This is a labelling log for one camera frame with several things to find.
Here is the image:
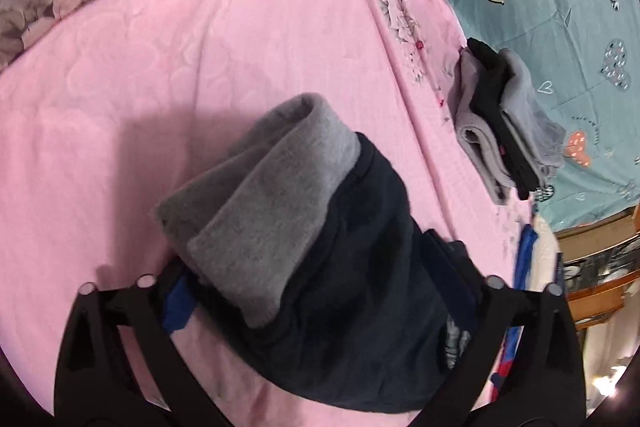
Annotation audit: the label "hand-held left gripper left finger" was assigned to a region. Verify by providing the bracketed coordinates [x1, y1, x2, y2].
[52, 261, 213, 427]

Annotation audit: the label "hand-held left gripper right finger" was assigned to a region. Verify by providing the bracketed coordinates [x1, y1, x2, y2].
[422, 229, 588, 427]

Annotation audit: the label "navy pants with bear patch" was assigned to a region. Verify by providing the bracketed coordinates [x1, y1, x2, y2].
[155, 93, 482, 414]

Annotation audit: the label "black folded pants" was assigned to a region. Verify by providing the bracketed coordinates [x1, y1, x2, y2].
[466, 38, 542, 201]

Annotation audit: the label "light grey folded pants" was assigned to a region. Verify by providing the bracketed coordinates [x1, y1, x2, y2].
[497, 48, 567, 180]

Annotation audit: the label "blue and red garment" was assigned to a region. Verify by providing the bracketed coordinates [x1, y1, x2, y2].
[489, 202, 545, 404]

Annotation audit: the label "white quilted pillow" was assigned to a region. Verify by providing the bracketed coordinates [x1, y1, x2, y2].
[530, 213, 566, 294]

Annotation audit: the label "wooden display cabinet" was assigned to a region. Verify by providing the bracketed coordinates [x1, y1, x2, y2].
[554, 202, 640, 333]

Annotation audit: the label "pink floral bed sheet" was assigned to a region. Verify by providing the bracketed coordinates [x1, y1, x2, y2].
[0, 0, 532, 427]

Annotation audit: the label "teal heart-print blanket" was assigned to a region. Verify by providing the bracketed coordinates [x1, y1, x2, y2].
[419, 0, 640, 229]

